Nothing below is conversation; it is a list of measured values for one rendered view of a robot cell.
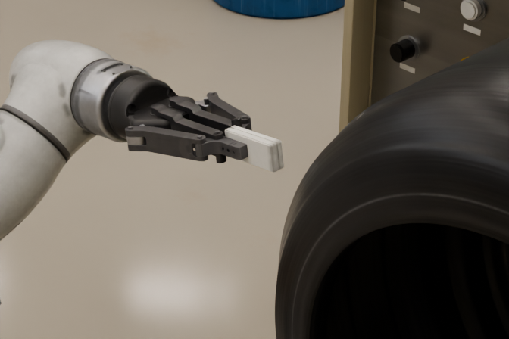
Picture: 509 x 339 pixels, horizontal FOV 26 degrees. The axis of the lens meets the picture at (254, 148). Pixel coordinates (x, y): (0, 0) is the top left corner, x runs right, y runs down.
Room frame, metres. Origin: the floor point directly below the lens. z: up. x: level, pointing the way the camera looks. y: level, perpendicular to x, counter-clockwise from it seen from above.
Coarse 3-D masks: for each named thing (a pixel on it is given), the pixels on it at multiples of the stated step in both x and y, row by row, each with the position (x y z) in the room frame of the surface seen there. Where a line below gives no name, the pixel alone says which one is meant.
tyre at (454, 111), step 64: (384, 128) 0.72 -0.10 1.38; (448, 128) 0.67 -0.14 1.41; (320, 192) 0.74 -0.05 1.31; (384, 192) 0.69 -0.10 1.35; (448, 192) 0.64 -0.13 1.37; (320, 256) 0.73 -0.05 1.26; (384, 256) 0.90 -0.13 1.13; (448, 256) 0.94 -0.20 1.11; (320, 320) 0.75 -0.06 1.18; (384, 320) 0.88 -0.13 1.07; (448, 320) 0.92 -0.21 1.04
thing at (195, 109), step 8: (176, 96) 1.07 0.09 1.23; (176, 104) 1.06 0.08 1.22; (184, 104) 1.05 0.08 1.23; (192, 104) 1.05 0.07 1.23; (192, 112) 1.04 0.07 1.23; (200, 112) 1.04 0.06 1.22; (208, 112) 1.04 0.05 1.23; (192, 120) 1.04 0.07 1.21; (200, 120) 1.03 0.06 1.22; (208, 120) 1.02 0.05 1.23; (216, 120) 1.01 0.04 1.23; (224, 120) 1.01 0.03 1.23; (232, 120) 0.99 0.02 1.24; (240, 120) 0.99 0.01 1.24; (216, 128) 1.01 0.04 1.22; (224, 128) 1.00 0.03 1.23
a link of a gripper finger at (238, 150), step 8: (224, 136) 0.98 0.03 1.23; (208, 144) 0.97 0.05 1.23; (216, 144) 0.97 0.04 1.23; (224, 144) 0.96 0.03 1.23; (232, 144) 0.96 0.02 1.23; (240, 144) 0.95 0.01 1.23; (200, 152) 0.96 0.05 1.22; (208, 152) 0.96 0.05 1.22; (216, 152) 0.97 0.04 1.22; (224, 152) 0.96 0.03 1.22; (232, 152) 0.95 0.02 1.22; (240, 152) 0.95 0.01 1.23
